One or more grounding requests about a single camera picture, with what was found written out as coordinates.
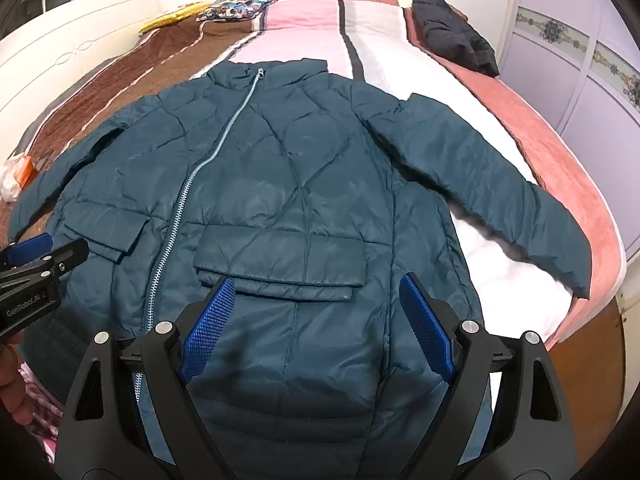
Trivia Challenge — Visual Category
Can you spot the folded black jacket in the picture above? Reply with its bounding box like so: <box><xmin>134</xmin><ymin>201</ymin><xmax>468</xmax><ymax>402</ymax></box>
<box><xmin>411</xmin><ymin>0</ymin><xmax>501</xmax><ymax>78</ymax></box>

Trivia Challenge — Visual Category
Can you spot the white headboard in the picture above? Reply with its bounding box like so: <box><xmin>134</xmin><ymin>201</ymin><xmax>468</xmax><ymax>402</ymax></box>
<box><xmin>0</xmin><ymin>0</ymin><xmax>167</xmax><ymax>161</ymax></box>

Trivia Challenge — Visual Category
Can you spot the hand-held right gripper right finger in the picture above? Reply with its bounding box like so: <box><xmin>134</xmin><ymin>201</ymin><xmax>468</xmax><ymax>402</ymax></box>
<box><xmin>399</xmin><ymin>272</ymin><xmax>578</xmax><ymax>480</ymax></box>

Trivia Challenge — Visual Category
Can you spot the pink checked pajamas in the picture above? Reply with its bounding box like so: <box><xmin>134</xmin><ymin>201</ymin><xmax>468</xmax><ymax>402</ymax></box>
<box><xmin>17</xmin><ymin>364</ymin><xmax>65</xmax><ymax>457</ymax></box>

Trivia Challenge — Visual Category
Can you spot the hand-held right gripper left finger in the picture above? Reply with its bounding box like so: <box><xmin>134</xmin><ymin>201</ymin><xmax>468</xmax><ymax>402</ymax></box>
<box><xmin>55</xmin><ymin>277</ymin><xmax>237</xmax><ymax>480</ymax></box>

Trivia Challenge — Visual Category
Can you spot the striped bed blanket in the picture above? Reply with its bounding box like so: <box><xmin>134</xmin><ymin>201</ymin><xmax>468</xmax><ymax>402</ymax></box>
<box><xmin>10</xmin><ymin>0</ymin><xmax>628</xmax><ymax>480</ymax></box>

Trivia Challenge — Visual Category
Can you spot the colourful patterned pillow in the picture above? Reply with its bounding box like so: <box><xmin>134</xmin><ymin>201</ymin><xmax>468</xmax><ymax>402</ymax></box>
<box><xmin>197</xmin><ymin>0</ymin><xmax>287</xmax><ymax>23</ymax></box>

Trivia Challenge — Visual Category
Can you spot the person's left hand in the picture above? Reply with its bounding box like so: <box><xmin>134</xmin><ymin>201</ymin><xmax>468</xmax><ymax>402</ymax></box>
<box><xmin>0</xmin><ymin>332</ymin><xmax>35</xmax><ymax>427</ymax></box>

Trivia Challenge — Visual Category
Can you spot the lilac wardrobe with floral band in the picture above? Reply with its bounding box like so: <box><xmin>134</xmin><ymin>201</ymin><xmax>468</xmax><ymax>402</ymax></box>
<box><xmin>497</xmin><ymin>0</ymin><xmax>640</xmax><ymax>196</ymax></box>

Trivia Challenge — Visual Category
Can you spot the teal quilted jacket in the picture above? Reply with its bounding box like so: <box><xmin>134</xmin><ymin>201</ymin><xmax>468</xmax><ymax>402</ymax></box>
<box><xmin>7</xmin><ymin>58</ymin><xmax>591</xmax><ymax>480</ymax></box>

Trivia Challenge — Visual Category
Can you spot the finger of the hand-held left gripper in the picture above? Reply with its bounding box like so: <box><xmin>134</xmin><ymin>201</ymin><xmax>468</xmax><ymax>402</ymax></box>
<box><xmin>0</xmin><ymin>234</ymin><xmax>54</xmax><ymax>268</ymax></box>
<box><xmin>17</xmin><ymin>238</ymin><xmax>90</xmax><ymax>288</ymax></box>

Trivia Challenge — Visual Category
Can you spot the yellow pillow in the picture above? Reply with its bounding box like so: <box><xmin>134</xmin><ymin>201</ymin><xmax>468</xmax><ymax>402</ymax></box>
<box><xmin>138</xmin><ymin>1</ymin><xmax>213</xmax><ymax>36</ymax></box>

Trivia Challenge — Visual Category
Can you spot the orange and white packet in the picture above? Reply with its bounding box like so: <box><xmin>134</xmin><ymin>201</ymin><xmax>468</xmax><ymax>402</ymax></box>
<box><xmin>0</xmin><ymin>154</ymin><xmax>39</xmax><ymax>202</ymax></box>

